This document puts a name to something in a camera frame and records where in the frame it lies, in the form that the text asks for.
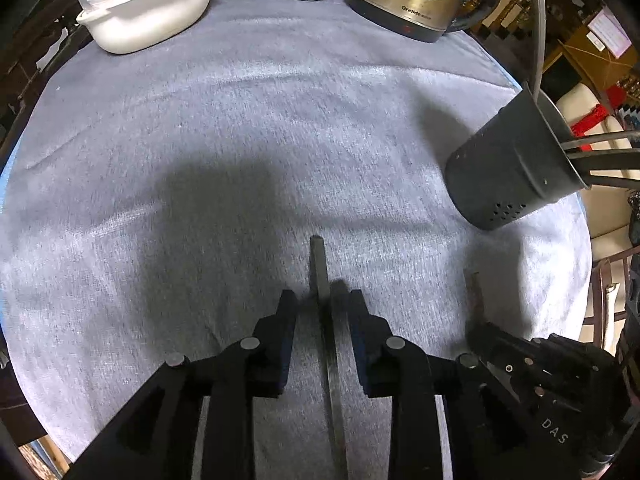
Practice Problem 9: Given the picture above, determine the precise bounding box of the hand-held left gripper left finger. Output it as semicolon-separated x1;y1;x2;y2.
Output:
62;289;299;480

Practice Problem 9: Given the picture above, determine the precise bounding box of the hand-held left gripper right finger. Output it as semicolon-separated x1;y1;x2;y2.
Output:
347;289;531;480

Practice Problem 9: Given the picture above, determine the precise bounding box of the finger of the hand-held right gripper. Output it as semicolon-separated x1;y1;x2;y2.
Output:
466;321;557;362
486;361;567;412

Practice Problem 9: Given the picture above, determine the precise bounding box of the dark metal chopstick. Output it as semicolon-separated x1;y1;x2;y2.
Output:
309;235;351;480

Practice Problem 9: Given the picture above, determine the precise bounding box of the brown wooden chopstick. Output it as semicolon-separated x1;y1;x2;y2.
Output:
464;271;483;333

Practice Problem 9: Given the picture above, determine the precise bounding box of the dark grey utensil holder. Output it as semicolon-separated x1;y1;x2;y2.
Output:
445;81;592;232

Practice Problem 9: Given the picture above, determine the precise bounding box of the dark wooden chair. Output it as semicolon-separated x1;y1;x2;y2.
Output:
580;247;640;356

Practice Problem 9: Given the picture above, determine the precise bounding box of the cream upholstered chair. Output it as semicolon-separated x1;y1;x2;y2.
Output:
555;82;640;241

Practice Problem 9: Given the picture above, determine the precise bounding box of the grey tablecloth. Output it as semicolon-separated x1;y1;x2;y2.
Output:
0;0;593;463

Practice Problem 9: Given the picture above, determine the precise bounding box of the pink paper sheet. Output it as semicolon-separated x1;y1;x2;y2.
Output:
586;7;632;58

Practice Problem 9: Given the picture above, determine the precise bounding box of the white plastic basin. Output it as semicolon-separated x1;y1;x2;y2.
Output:
76;0;213;55

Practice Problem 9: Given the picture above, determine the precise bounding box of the carved dark wooden table rim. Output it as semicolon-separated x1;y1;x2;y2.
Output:
0;5;86;161

